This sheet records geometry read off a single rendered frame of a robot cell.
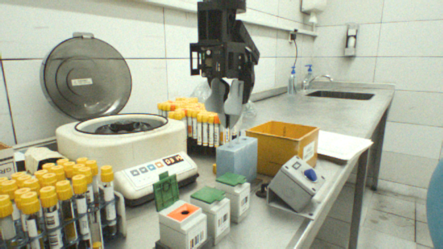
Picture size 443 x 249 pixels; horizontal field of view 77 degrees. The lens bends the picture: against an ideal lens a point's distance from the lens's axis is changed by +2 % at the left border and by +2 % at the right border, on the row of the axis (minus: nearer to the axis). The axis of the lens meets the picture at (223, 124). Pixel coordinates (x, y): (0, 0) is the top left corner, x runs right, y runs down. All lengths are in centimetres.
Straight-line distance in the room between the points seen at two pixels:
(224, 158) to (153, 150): 16
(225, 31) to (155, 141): 27
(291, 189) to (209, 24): 30
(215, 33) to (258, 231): 32
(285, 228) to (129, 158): 31
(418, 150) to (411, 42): 85
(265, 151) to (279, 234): 22
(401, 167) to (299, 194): 232
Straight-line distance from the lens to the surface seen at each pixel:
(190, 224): 36
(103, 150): 55
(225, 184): 47
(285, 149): 62
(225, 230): 45
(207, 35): 44
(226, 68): 43
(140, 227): 50
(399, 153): 276
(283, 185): 51
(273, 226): 49
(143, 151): 58
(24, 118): 85
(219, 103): 51
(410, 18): 265
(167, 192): 38
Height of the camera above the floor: 114
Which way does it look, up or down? 14 degrees down
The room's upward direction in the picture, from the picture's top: straight up
